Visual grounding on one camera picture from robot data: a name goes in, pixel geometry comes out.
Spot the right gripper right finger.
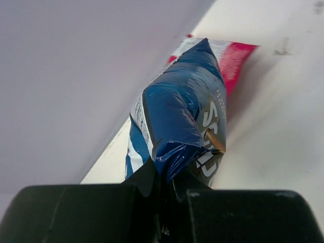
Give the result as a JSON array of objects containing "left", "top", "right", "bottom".
[{"left": 167, "top": 171, "right": 323, "bottom": 242}]

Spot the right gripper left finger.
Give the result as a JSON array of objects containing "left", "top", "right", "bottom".
[{"left": 1, "top": 161, "right": 159, "bottom": 242}]

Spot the blue snack packet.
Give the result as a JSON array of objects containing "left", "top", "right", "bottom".
[{"left": 125, "top": 38, "right": 226, "bottom": 186}]

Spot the magenta large snack packet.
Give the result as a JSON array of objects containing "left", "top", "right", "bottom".
[{"left": 167, "top": 34, "right": 258, "bottom": 96}]

